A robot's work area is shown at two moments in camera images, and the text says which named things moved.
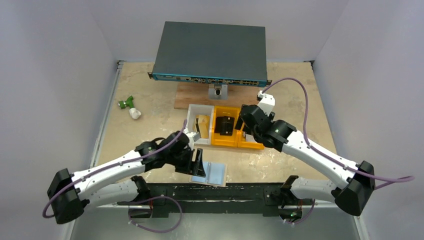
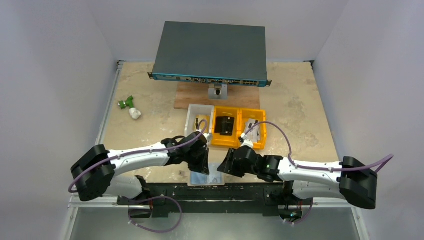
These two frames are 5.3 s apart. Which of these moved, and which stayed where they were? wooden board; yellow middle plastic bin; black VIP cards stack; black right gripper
Moved: black right gripper
Stayed: black VIP cards stack; yellow middle plastic bin; wooden board
